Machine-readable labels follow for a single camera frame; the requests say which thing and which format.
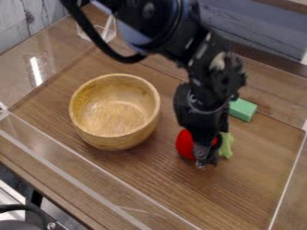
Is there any black cable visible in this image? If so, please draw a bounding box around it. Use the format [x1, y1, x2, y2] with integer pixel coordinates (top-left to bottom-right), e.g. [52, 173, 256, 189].
[0, 204, 46, 230]

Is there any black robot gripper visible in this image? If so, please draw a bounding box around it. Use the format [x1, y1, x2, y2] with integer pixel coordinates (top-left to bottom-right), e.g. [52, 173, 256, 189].
[172, 84, 229, 169]

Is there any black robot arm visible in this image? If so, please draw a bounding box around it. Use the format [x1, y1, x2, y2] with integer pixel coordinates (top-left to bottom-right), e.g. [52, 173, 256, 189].
[60, 0, 247, 169]

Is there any wooden bowl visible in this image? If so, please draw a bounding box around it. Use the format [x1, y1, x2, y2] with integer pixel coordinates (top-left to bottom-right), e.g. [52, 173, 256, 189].
[68, 74, 160, 151]

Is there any clear acrylic tray wall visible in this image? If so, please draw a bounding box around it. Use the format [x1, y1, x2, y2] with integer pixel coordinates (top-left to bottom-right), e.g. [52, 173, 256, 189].
[0, 103, 201, 230]

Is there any red plush strawberry toy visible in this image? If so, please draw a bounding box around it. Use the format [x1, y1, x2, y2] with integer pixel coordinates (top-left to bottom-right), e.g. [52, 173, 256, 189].
[175, 129, 233, 160]

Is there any green rectangular block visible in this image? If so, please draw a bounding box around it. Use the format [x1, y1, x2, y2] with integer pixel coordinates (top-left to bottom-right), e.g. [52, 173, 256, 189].
[229, 99, 257, 122]

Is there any black table leg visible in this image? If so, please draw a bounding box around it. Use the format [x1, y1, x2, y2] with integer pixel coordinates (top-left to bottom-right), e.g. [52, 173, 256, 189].
[29, 190, 42, 207]

